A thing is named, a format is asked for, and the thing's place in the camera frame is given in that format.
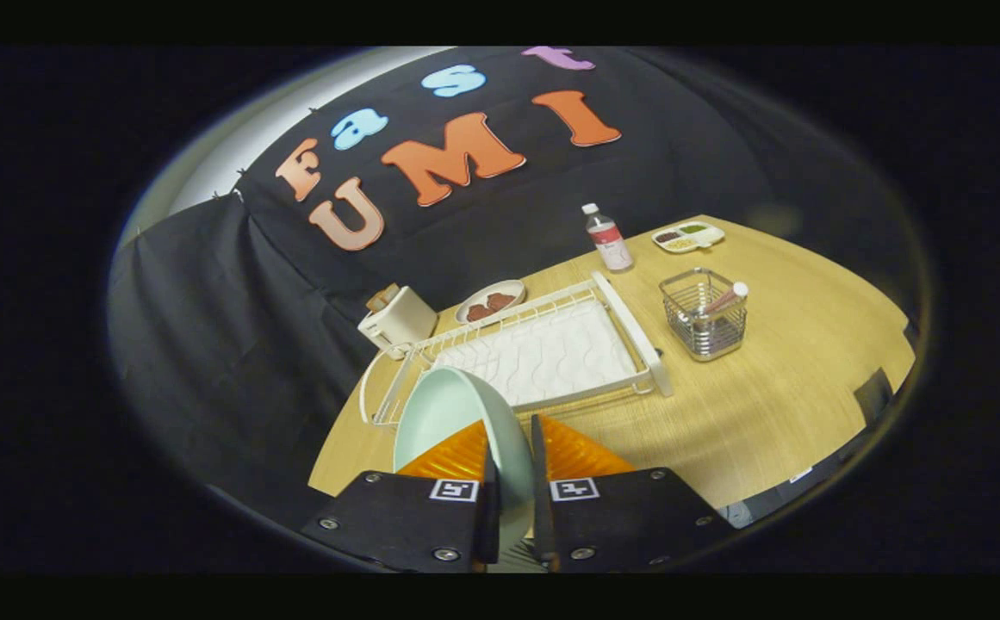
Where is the white divided snack tray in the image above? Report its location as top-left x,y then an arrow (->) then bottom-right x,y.
651,220 -> 726,254

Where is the light green plate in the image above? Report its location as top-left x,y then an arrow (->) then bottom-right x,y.
392,366 -> 537,574

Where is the white toaster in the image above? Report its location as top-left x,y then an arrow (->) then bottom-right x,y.
357,284 -> 438,360

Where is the white wire dish rack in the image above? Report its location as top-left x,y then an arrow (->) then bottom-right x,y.
359,271 -> 674,429

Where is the metal wire basket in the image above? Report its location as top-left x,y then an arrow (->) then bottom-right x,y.
659,267 -> 748,361

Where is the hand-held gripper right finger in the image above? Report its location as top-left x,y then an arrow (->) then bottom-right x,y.
531,414 -> 737,574

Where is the small plate with brown food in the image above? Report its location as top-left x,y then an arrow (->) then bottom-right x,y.
455,279 -> 527,325

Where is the clear plastic water bottle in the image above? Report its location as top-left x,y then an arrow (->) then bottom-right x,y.
581,203 -> 635,273

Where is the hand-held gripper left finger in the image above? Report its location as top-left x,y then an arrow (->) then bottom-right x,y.
300,419 -> 500,574

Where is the black backdrop cloth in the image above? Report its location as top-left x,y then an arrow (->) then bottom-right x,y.
108,47 -> 922,518

